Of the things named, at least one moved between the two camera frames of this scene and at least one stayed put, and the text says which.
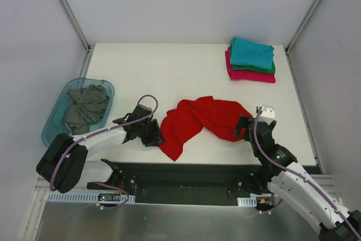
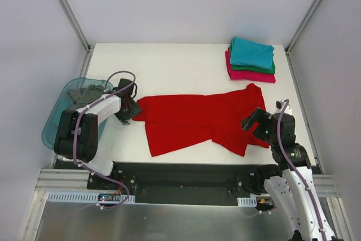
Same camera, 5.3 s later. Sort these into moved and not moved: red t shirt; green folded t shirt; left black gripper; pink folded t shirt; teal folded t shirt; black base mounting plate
Moved: red t shirt; left black gripper
Not moved: green folded t shirt; pink folded t shirt; black base mounting plate; teal folded t shirt
